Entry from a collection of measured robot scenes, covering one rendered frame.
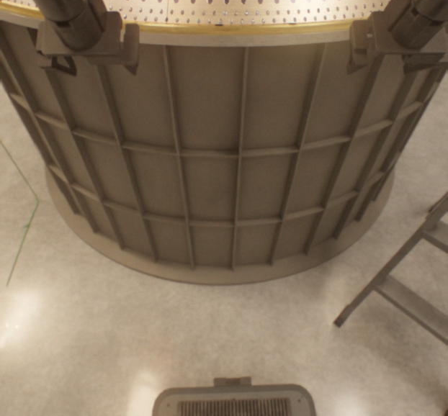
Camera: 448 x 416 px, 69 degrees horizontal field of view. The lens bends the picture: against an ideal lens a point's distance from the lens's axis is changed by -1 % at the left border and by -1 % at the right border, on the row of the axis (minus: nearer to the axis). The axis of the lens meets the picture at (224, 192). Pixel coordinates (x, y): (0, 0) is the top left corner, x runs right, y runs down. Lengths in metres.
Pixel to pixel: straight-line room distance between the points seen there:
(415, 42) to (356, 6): 0.41
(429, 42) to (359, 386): 1.32
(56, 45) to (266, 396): 1.11
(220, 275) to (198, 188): 0.58
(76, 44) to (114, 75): 0.49
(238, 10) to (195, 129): 0.35
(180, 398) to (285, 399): 0.34
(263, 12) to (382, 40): 0.37
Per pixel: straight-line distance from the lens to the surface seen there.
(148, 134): 1.06
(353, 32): 0.56
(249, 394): 1.24
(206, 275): 1.63
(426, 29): 0.52
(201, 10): 0.83
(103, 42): 0.50
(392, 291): 1.44
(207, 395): 1.23
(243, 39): 0.80
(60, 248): 1.92
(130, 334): 1.60
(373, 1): 0.96
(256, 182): 1.17
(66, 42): 0.50
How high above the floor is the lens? 1.48
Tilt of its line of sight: 49 degrees down
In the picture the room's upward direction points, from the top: 1 degrees clockwise
